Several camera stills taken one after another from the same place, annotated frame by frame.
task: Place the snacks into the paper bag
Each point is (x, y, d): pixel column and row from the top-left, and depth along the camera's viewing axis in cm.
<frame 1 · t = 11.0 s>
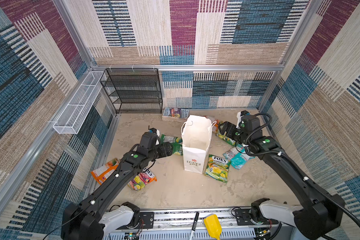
left hand: (168, 146, 79), fingers open
right hand: (224, 131, 79), fingers open
white paper bag with illustration: (195, 133, 96), point 11 cm above the table
pink orange Fox's candy bag: (145, 177, 85), point 4 cm above the table
green Fox's Spring Tea bag near: (217, 168, 89), point 4 cm above the table
teal snack packet: (238, 156, 93), point 4 cm above the table
paperback book: (175, 114, 117), point 3 cm above the table

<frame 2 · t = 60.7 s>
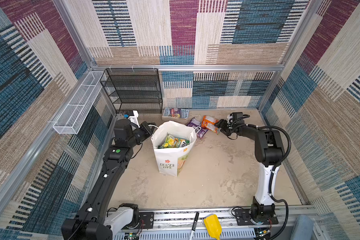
left hand: (156, 121, 72), fingers closed
right hand: (217, 127, 106), fingers open
white paper bag with illustration: (173, 161, 78), point 17 cm above the table
green Fox's Spring Tea bag far: (170, 142, 84), point 18 cm above the table
purple snack packet: (194, 122, 111), point 4 cm above the table
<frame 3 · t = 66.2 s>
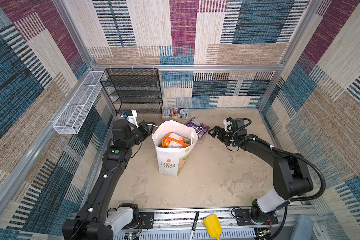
left hand: (156, 120, 72), fingers closed
right hand: (213, 136, 91), fingers open
orange snack packet: (171, 140, 83), point 19 cm above the table
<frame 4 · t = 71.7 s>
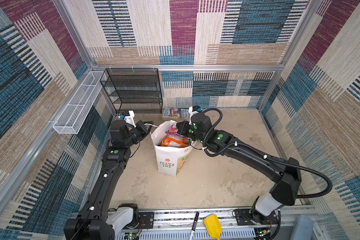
left hand: (153, 119, 72), fingers closed
right hand: (175, 127, 73), fingers closed
purple snack packet: (171, 131, 79), point 26 cm above the table
